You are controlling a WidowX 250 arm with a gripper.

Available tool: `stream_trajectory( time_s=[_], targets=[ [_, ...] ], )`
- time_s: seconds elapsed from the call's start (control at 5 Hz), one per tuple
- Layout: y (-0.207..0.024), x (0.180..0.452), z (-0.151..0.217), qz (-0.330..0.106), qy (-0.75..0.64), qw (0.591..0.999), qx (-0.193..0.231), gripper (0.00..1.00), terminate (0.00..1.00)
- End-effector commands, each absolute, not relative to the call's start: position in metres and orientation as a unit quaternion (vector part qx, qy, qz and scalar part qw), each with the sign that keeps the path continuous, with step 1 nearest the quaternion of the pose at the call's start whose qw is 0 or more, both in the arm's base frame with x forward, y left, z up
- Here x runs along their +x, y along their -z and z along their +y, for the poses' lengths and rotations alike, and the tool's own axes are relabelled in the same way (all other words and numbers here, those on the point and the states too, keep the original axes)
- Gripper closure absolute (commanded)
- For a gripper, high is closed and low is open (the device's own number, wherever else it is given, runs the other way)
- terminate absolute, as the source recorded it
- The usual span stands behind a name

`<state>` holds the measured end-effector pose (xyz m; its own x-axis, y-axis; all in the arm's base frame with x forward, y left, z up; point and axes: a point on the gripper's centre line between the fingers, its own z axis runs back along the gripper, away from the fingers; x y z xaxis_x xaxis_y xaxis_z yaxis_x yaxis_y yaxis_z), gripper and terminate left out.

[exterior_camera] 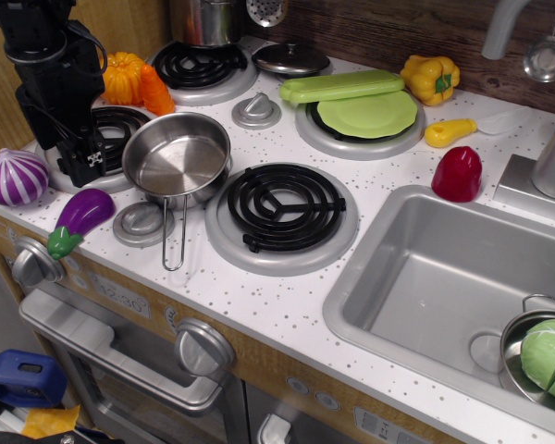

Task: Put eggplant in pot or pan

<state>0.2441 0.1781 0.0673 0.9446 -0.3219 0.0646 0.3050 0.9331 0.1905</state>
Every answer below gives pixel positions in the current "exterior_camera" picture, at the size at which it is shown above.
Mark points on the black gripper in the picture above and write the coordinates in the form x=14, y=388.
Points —
x=57, y=103

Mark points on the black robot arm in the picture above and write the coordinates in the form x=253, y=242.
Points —
x=61, y=67

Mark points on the purple toy eggplant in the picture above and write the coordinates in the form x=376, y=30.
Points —
x=85, y=211

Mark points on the tall steel pot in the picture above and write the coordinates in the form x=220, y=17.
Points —
x=206, y=23

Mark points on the steel pot lid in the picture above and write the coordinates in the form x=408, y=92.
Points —
x=291, y=59

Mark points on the front left black burner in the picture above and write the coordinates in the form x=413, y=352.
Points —
x=117, y=124

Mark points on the black burner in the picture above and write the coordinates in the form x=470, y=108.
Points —
x=199, y=76
x=117, y=124
x=282, y=220
x=353, y=148

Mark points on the purple striped toy onion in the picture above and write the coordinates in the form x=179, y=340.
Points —
x=24, y=177

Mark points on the grey stovetop knob front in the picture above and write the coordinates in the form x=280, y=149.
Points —
x=142, y=225

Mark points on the grey stovetop knob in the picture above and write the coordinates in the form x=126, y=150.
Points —
x=142, y=225
x=256, y=113

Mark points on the orange toy pumpkin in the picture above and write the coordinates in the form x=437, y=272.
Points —
x=122, y=79

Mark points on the small steel saucepan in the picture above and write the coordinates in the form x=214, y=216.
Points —
x=178, y=161

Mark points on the orange toy carrot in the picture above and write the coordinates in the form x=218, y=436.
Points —
x=155, y=94

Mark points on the left grey oven knob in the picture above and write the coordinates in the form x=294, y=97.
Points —
x=33, y=264

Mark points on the grey oven knob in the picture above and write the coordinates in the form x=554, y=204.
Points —
x=33, y=264
x=200, y=350

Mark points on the back left black burner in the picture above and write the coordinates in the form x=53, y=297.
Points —
x=199, y=76

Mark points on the grey stovetop knob back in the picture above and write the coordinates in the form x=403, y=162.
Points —
x=256, y=113

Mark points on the front right black burner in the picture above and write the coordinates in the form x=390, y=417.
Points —
x=282, y=220

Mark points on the right grey oven knob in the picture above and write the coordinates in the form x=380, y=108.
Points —
x=200, y=350

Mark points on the blue clamp tool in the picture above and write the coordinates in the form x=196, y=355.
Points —
x=30, y=380

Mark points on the back right black burner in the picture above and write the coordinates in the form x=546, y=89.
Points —
x=353, y=148

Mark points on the hanging steel skimmer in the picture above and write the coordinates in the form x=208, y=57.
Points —
x=267, y=13

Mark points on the yellow cloth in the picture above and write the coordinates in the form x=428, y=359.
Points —
x=47, y=422

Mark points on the green plastic tray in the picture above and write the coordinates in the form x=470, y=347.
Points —
x=340, y=86

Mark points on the green plastic plate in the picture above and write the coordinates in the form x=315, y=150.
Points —
x=370, y=116

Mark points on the yellow toy squash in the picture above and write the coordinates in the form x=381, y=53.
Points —
x=443, y=133

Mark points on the yellow toy bell pepper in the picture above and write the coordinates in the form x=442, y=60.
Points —
x=431, y=80

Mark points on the grey toy sink basin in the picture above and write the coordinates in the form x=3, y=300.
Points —
x=432, y=285

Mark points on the red toy pepper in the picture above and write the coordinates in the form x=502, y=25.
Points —
x=458, y=175

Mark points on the grey toy faucet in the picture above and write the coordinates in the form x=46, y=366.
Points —
x=501, y=26

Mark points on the hanging steel ladle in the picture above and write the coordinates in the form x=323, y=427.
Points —
x=539, y=59

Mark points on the steel bowl in sink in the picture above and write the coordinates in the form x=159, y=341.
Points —
x=512, y=376

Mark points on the green toy cabbage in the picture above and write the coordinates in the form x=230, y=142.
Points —
x=538, y=355

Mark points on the grey oven door handle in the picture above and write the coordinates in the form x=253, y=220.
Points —
x=88, y=338

